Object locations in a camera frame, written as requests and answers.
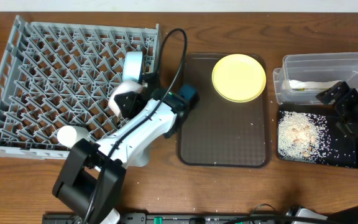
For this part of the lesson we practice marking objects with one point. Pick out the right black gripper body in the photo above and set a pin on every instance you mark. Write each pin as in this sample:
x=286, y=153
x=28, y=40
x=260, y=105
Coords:
x=355, y=112

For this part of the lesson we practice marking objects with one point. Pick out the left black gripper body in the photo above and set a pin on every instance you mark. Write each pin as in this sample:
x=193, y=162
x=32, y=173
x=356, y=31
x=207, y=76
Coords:
x=136, y=106

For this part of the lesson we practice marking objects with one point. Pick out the white pink-rimmed bowl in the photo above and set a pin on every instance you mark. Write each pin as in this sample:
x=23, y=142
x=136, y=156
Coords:
x=124, y=87

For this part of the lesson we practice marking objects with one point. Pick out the light blue bowl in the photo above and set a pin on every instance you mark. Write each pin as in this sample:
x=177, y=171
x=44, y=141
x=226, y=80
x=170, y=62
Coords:
x=133, y=67

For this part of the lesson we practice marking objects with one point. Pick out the white paper cup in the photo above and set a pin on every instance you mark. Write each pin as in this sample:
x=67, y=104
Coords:
x=68, y=136

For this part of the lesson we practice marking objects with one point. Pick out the yellow round plate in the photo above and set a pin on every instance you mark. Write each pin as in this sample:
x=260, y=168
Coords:
x=238, y=78

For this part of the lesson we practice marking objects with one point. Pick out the green snack wrapper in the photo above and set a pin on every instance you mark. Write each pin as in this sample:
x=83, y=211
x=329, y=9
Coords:
x=300, y=89

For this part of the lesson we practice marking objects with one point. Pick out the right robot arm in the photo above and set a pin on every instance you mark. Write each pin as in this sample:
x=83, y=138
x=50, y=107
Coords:
x=346, y=216

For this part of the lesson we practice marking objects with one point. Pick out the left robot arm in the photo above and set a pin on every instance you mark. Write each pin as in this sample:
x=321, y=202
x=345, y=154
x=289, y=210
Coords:
x=91, y=179

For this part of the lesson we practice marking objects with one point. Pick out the black waste tray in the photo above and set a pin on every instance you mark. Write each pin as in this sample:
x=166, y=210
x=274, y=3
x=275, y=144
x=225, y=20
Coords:
x=346, y=152

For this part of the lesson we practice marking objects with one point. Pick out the spilled rice food waste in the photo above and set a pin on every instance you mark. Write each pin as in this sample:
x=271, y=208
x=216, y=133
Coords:
x=303, y=137

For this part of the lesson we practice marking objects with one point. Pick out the clear plastic bin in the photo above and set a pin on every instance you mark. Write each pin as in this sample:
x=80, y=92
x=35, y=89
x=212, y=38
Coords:
x=313, y=68

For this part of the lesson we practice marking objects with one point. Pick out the grey plastic dish rack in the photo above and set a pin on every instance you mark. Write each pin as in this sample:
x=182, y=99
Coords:
x=52, y=75

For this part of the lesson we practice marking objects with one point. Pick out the dark brown serving tray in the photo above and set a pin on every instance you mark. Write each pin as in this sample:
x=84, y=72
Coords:
x=219, y=132

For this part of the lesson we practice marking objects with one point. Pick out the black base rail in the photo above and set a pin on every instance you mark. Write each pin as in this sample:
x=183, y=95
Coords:
x=141, y=218

